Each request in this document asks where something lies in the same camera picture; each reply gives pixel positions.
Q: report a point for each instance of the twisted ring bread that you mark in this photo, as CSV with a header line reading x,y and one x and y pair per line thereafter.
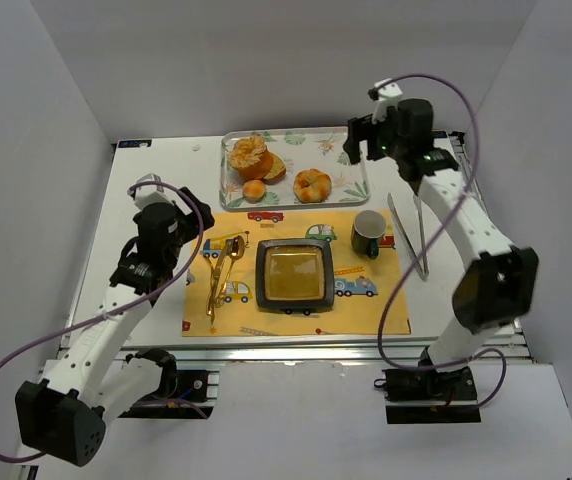
x,y
312,186

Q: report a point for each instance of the small round bread roll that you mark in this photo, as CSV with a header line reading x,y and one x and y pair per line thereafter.
x,y
254,190

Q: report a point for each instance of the gold spoon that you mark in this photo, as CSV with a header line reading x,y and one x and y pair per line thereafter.
x,y
234,251

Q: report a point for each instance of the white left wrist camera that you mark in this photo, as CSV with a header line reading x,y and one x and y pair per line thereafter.
x,y
146,195

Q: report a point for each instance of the tall sugared brioche bun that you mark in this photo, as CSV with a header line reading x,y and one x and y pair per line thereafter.
x,y
251,158

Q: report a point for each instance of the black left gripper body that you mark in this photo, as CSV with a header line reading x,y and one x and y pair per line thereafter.
x,y
196,214

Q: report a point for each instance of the leaf patterned white tray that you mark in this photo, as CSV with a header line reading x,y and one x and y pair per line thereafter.
x,y
300,149

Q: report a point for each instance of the dark green mug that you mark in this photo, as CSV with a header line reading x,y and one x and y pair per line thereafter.
x,y
368,229

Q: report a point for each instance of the black square ceramic plate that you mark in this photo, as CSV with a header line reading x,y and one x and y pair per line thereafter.
x,y
294,275

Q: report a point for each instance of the yellow vehicle print placemat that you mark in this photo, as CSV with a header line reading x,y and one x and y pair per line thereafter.
x,y
362,285

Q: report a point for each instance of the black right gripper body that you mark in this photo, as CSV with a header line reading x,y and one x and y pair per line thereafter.
x,y
357,136

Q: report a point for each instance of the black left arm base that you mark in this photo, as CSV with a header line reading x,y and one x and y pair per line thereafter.
x,y
182,394

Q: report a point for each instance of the herb bread slice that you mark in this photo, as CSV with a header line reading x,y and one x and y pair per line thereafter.
x,y
277,171

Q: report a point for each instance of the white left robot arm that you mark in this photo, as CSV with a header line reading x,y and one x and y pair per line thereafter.
x,y
66,414

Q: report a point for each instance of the blue label sticker left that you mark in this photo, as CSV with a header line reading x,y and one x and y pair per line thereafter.
x,y
134,143

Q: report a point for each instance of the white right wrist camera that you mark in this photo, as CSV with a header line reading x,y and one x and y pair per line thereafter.
x,y
384,94

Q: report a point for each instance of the gold knife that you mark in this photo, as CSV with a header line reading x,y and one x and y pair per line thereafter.
x,y
212,293

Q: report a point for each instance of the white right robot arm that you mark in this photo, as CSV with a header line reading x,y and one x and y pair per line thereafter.
x,y
498,283

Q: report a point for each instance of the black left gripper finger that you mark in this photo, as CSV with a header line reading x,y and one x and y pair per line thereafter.
x,y
206,220
188,198

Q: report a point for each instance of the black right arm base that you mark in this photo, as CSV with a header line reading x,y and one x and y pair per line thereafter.
x,y
422,398

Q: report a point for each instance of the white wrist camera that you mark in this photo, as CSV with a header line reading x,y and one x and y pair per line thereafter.
x,y
146,195
384,94

